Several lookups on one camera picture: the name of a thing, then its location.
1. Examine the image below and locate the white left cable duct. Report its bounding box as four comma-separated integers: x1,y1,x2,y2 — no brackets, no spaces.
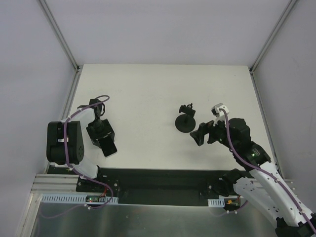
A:
41,194,119,205

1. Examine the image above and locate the black smartphone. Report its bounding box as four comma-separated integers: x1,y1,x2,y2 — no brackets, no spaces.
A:
99,136,117,157

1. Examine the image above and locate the white cable duct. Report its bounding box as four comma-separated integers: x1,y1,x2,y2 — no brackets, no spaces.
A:
207,198,225,208
41,194,119,205

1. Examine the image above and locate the black phone stand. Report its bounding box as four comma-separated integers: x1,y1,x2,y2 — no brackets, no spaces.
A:
175,103,196,133

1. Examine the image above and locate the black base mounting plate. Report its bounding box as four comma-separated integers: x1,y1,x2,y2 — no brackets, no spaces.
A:
76,168,236,206

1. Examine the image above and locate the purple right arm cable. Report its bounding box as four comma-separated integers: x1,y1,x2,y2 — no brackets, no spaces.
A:
209,110,316,223

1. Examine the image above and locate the white right cable duct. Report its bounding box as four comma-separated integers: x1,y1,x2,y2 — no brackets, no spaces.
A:
207,198,225,208

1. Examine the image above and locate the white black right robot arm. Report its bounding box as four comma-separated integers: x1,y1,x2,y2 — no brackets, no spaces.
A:
190,118,316,237

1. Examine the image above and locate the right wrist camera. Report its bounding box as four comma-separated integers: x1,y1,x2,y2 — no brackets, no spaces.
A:
211,103,230,126

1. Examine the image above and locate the aluminium frame post right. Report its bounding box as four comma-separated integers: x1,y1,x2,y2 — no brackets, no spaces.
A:
249,0,300,75

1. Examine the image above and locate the aluminium frame post left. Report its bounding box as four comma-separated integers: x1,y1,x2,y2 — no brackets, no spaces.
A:
37,0,79,72

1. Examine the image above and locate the aluminium rail right edge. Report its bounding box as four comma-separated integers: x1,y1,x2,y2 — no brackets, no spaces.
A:
250,71,296,182

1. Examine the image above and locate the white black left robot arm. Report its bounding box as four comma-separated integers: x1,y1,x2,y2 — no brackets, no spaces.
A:
46,95,117,192

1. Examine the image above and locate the aluminium frame post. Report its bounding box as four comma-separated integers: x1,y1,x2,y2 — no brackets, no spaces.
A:
37,0,79,72
249,0,300,75

